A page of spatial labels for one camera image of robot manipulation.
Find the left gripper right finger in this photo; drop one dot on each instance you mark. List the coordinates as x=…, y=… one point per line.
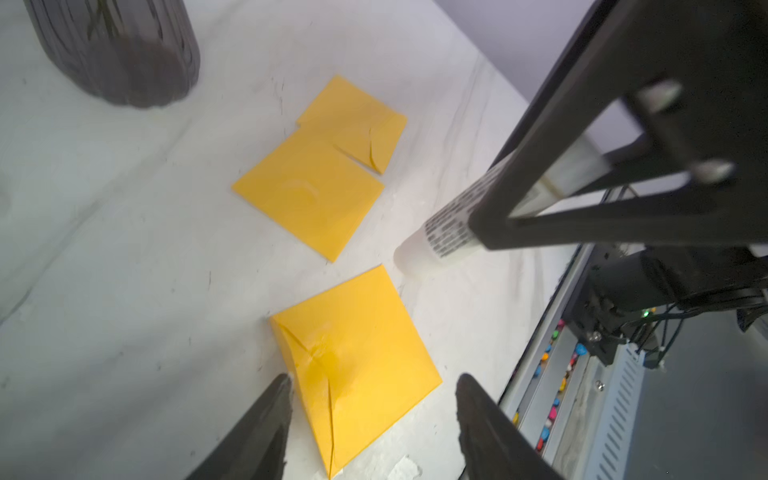
x=493, y=448

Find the white glue stick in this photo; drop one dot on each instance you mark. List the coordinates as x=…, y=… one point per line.
x=446, y=237

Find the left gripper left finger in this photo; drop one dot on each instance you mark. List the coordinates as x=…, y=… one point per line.
x=255, y=447

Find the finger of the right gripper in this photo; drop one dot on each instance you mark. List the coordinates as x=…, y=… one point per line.
x=693, y=75

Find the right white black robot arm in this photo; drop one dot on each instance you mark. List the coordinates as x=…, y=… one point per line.
x=693, y=74

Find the yellow envelope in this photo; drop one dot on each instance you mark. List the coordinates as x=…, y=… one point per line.
x=359, y=363
x=311, y=190
x=355, y=122

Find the brown ribbed vase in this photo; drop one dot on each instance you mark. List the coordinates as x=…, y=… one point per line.
x=130, y=53

